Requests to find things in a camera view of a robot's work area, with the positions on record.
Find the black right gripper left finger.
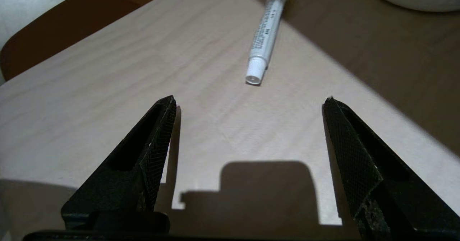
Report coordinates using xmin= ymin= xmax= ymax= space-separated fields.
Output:
xmin=61 ymin=95 xmax=177 ymax=232

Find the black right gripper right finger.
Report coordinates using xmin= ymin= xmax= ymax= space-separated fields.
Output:
xmin=322 ymin=97 xmax=460 ymax=241

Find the beige wooden desk with hutch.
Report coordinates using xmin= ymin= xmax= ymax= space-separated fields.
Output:
xmin=0 ymin=0 xmax=460 ymax=241

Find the pink-brown upholstered chair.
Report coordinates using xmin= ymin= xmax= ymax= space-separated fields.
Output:
xmin=0 ymin=0 xmax=184 ymax=82

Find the small white toothpaste tube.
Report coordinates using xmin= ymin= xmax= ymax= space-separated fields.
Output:
xmin=245 ymin=0 xmax=290 ymax=86

